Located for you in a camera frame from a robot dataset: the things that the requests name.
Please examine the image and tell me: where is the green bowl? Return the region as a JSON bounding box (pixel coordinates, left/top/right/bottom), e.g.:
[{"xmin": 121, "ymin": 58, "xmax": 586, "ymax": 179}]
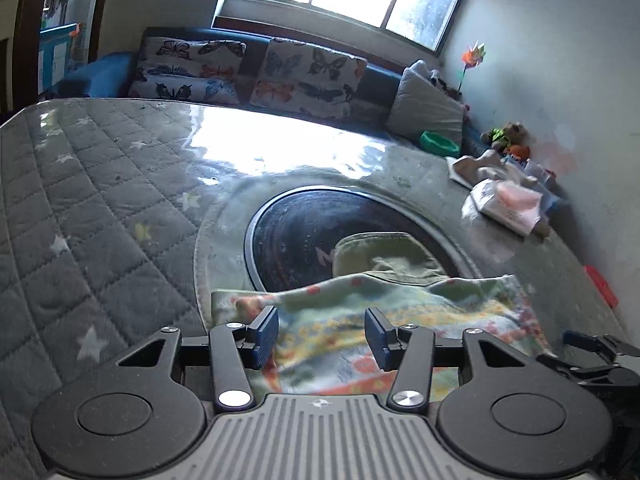
[{"xmin": 419, "ymin": 130, "xmax": 461, "ymax": 157}]

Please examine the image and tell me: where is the blue sofa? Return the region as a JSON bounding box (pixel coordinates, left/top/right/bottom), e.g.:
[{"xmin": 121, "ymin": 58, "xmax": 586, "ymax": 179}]
[{"xmin": 50, "ymin": 26, "xmax": 496, "ymax": 161}]

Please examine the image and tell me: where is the pink wet wipes pack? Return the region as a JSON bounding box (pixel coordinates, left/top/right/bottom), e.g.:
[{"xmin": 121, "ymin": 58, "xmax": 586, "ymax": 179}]
[{"xmin": 461, "ymin": 180, "xmax": 543, "ymax": 238}]

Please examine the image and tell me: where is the black round induction cooktop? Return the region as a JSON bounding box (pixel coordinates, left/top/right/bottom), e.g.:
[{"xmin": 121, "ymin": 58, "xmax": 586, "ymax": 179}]
[{"xmin": 244, "ymin": 185, "xmax": 468, "ymax": 293}]

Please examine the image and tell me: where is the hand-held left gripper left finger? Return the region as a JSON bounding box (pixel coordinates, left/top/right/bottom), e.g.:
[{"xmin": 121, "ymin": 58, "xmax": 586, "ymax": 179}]
[{"xmin": 107, "ymin": 305, "xmax": 280, "ymax": 409}]

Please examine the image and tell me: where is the green patterned child's shirt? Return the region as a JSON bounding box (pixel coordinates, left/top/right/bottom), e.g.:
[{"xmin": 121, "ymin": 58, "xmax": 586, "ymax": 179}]
[{"xmin": 210, "ymin": 232, "xmax": 553, "ymax": 403}]

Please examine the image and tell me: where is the grey pillow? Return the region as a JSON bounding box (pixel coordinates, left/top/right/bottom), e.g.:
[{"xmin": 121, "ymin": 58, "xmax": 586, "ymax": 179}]
[{"xmin": 386, "ymin": 60, "xmax": 466, "ymax": 148}]

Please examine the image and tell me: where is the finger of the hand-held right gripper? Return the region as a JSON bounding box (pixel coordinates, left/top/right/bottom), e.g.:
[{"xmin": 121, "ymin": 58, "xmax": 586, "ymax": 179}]
[
  {"xmin": 537, "ymin": 354, "xmax": 640, "ymax": 386},
  {"xmin": 562, "ymin": 330, "xmax": 640, "ymax": 361}
]

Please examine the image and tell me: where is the grey quilted table cover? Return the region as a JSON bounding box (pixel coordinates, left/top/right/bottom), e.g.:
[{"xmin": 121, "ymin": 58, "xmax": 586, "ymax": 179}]
[{"xmin": 0, "ymin": 97, "xmax": 640, "ymax": 480}]

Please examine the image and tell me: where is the colourful pinwheel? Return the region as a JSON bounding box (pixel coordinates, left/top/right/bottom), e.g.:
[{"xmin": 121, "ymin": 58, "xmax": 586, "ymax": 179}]
[{"xmin": 459, "ymin": 40, "xmax": 488, "ymax": 98}]

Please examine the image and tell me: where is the brown wooden door frame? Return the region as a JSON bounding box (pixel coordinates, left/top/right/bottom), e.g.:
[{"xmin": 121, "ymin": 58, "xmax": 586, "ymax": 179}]
[{"xmin": 10, "ymin": 0, "xmax": 118, "ymax": 111}]

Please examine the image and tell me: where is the blue cabinet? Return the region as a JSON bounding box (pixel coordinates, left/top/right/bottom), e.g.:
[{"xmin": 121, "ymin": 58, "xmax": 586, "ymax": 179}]
[{"xmin": 39, "ymin": 22, "xmax": 83, "ymax": 92}]

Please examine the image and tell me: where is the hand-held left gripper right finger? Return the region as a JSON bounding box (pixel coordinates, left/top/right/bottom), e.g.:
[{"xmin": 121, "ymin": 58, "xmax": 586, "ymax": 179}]
[{"xmin": 364, "ymin": 307, "xmax": 538, "ymax": 409}]

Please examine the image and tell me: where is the red plastic stool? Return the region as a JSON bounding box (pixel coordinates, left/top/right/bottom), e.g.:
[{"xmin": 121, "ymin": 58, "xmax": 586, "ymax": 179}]
[{"xmin": 584, "ymin": 265, "xmax": 619, "ymax": 308}]

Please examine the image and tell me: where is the large butterfly print cushion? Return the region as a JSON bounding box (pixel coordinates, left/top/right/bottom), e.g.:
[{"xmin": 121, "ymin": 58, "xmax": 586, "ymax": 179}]
[{"xmin": 250, "ymin": 37, "xmax": 368, "ymax": 121}]

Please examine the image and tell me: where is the brown teddy bear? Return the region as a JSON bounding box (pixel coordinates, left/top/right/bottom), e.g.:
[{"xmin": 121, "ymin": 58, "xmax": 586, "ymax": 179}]
[{"xmin": 481, "ymin": 121, "xmax": 528, "ymax": 153}]

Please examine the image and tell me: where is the beige cloth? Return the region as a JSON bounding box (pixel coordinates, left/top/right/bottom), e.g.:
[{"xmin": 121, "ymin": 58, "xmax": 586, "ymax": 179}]
[{"xmin": 447, "ymin": 152, "xmax": 511, "ymax": 191}]

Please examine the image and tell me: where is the clear blue plastic storage box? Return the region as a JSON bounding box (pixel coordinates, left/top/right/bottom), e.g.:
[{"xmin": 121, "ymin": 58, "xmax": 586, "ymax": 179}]
[{"xmin": 502, "ymin": 156, "xmax": 563, "ymax": 216}]

